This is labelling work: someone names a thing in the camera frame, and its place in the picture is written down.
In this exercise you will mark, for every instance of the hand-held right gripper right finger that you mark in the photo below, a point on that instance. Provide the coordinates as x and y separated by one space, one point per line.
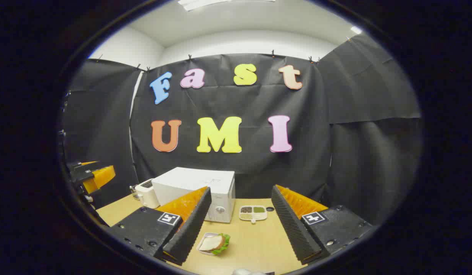
293 229

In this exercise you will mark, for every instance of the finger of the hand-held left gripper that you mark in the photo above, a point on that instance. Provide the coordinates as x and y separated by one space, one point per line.
89 163
102 176

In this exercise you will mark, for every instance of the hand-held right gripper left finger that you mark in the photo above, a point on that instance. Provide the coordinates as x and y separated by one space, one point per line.
190 229

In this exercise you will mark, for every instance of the small white plastic tray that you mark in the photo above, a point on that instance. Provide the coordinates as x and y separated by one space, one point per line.
204 236

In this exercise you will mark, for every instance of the sandwich with lettuce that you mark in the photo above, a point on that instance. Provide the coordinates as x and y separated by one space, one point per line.
212 243

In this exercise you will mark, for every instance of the white microwave oven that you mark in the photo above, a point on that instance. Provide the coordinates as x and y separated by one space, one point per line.
194 179

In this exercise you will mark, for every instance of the white divided dish of grains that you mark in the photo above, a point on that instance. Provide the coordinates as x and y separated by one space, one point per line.
253 217

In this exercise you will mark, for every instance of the white toaster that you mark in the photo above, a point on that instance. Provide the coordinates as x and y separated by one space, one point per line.
146 194

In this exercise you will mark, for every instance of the long ceiling light panel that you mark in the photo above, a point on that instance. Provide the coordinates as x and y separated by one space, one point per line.
205 3

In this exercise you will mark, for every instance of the small ceiling light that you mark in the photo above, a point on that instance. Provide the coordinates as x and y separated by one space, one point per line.
356 29

